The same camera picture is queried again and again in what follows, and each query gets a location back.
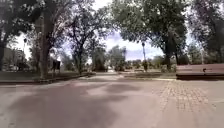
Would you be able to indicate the lamp post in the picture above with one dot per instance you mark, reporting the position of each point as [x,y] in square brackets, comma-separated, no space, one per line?
[143,51]

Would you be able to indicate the grey brick paved path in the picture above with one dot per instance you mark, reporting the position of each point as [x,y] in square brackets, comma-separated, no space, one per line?
[100,100]

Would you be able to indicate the shaded grass bed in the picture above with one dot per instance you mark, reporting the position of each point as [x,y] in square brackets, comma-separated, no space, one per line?
[30,76]

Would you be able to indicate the brown wooden bench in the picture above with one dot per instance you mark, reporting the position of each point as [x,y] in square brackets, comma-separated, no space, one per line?
[200,69]

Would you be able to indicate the stone kerb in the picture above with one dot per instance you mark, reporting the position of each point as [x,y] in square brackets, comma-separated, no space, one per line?
[50,80]

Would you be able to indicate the row of trees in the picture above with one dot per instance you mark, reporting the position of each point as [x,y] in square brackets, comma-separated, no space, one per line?
[44,53]

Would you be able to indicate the dark sign board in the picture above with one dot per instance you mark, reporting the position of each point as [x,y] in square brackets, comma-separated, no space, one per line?
[56,65]

